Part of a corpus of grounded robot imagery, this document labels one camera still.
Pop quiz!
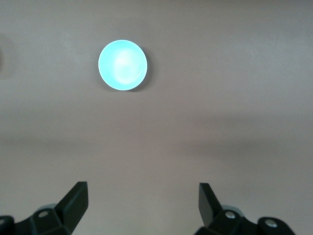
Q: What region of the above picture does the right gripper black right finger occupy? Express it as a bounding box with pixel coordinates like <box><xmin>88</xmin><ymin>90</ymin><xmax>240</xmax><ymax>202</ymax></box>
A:
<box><xmin>195</xmin><ymin>182</ymin><xmax>297</xmax><ymax>235</ymax></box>

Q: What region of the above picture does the light blue bowl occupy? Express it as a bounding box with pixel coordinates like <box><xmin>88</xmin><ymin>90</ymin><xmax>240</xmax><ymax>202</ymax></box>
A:
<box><xmin>98</xmin><ymin>40</ymin><xmax>148</xmax><ymax>92</ymax></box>

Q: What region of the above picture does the brown table cover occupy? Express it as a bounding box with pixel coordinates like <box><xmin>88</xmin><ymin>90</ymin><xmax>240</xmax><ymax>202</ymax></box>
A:
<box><xmin>0</xmin><ymin>0</ymin><xmax>313</xmax><ymax>235</ymax></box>

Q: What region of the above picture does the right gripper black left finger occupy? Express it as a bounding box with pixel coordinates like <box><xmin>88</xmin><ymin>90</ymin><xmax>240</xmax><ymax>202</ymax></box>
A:
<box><xmin>0</xmin><ymin>181</ymin><xmax>89</xmax><ymax>235</ymax></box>

